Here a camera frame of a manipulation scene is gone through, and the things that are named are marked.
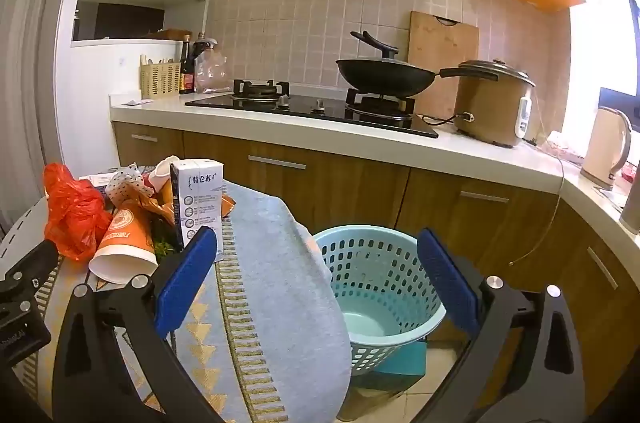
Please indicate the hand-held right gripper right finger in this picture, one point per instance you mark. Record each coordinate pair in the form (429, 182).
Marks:
(447, 283)

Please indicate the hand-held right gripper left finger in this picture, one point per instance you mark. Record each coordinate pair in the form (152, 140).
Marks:
(185, 283)

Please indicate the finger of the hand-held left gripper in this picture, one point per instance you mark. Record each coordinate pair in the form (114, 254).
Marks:
(32, 264)

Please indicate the green leafy vegetable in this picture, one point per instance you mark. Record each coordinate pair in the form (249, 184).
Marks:
(162, 247)

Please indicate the light blue plastic basket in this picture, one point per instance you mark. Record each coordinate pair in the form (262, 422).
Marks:
(380, 303)

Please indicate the red plastic bag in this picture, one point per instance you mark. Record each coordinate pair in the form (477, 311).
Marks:
(72, 213)

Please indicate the orange paper cup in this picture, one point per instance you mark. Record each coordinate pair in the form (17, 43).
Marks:
(125, 238)

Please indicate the white milk carton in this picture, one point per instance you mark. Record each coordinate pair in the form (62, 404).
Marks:
(200, 198)

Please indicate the teal plastic stool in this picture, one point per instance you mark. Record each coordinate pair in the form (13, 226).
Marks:
(400, 365)

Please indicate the patterned blue tablecloth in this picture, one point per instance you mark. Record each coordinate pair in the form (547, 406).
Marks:
(280, 293)

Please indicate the white blue packet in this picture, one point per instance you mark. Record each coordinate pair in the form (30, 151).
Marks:
(97, 183)

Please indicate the small white cup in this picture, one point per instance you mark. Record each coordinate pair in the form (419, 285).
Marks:
(164, 170)

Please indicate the polka dot paper wrapper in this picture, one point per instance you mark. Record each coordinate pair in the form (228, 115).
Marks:
(125, 185)

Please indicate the wooden kitchen base cabinet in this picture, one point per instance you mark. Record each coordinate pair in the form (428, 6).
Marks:
(350, 183)

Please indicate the brown rice cooker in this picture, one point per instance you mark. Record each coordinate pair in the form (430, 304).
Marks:
(487, 108)

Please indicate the white paper scrap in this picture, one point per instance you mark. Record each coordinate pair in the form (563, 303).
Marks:
(137, 102)

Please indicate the beige utensil holder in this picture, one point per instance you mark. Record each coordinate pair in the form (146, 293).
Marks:
(160, 80)

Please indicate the beige electric kettle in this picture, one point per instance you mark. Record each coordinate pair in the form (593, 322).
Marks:
(605, 148)

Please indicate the dark soy sauce bottle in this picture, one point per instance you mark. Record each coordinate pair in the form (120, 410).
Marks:
(186, 73)

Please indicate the clear plastic bag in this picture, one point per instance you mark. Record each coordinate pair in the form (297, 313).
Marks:
(212, 73)

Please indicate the black gas stove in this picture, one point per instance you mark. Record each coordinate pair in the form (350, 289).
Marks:
(310, 110)

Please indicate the black wok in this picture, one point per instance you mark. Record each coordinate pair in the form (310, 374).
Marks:
(385, 78)

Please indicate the wooden cutting board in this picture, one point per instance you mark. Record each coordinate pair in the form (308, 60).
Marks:
(442, 48)

